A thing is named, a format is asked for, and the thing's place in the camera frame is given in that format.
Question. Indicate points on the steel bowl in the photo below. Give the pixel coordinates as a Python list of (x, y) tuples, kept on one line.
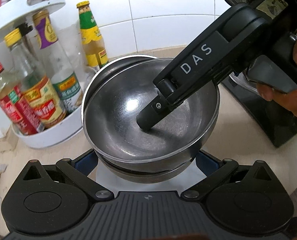
[(110, 70), (131, 126), (151, 174)]

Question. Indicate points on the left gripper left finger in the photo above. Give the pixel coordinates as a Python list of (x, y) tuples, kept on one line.
[(76, 171)]

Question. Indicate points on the black induction cooktop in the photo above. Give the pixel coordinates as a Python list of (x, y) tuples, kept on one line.
[(279, 124)]

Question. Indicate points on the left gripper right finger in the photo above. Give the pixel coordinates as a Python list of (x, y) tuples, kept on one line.
[(216, 171)]

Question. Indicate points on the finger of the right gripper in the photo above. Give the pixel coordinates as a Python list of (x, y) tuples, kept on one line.
[(226, 46)]

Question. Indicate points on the yellow label vinegar bottle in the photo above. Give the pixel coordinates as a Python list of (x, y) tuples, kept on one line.
[(35, 84)]

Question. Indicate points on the green yellow sauce bottle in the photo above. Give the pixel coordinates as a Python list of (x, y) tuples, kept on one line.
[(91, 38)]

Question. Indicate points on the white floral plate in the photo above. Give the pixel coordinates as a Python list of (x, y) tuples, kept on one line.
[(179, 180)]

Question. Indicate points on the red label soy sauce bottle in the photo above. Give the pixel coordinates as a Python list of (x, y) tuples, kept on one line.
[(15, 105)]

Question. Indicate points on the person's right hand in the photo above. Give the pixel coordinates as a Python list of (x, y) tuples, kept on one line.
[(287, 101)]

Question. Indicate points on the clear fish sauce bottle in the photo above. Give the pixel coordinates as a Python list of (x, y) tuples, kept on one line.
[(56, 63)]

